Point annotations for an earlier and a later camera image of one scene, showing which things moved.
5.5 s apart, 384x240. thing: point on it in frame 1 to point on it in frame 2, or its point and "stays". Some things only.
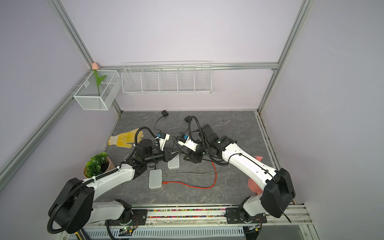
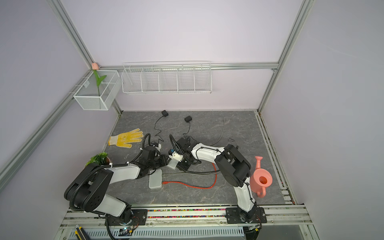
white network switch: (155, 179) stays
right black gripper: (193, 156) to (181, 166)
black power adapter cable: (188, 119) stays
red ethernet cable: (209, 187) stays
